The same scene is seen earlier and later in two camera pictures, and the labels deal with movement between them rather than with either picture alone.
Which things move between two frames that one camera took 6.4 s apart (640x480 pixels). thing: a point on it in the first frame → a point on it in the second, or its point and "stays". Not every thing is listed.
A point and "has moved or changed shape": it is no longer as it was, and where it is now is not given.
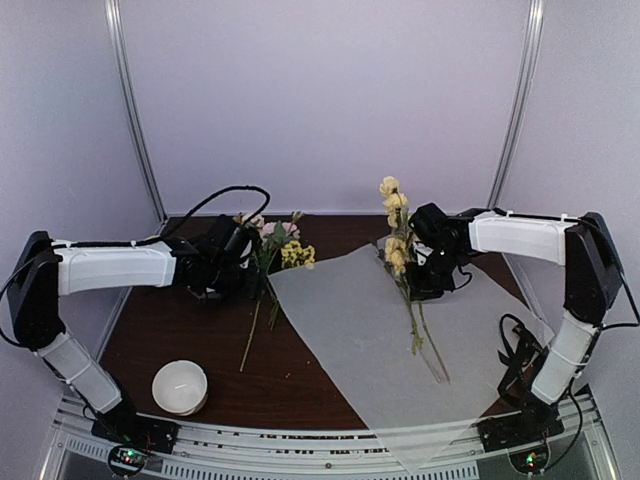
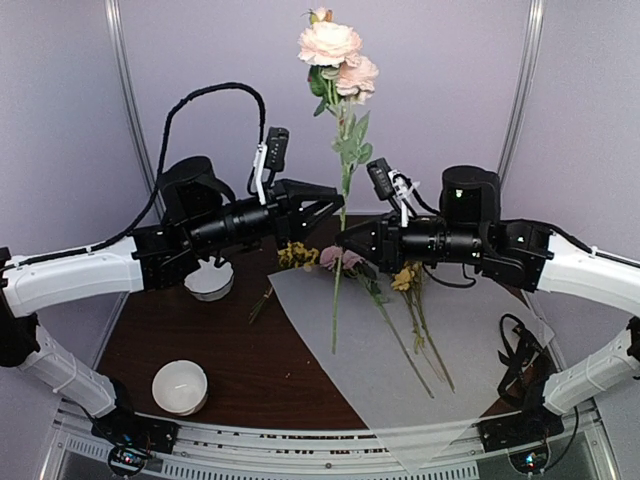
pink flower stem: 272,235 → 338,258
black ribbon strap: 526,353 stays
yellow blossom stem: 398,251 has moved or changed shape
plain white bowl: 180,387 stays
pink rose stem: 274,235 → 340,78
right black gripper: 421,290 → 387,251
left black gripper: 251,287 → 287,213
